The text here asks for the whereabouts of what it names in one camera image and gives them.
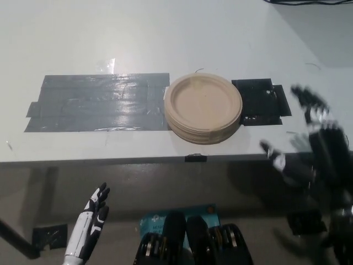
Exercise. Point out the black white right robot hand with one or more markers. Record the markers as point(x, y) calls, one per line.
point(326, 143)

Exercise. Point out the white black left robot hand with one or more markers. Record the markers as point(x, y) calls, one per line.
point(86, 220)

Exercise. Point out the beige paper plate stack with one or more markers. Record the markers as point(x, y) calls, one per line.
point(203, 107)

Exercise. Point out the black floor tape patch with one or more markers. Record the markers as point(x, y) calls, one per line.
point(51, 236)
point(306, 222)

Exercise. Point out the black slanted table leg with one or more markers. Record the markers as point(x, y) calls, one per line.
point(19, 240)

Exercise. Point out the black tape square patch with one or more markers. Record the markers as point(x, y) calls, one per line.
point(260, 102)

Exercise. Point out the teal cardboard box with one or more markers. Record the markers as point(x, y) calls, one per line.
point(200, 211)

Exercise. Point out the small black tape strip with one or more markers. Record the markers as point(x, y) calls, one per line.
point(195, 158)

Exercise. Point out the clear tape piece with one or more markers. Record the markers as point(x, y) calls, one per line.
point(106, 65)

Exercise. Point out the grey duct tape patch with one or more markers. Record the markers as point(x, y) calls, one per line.
point(100, 102)

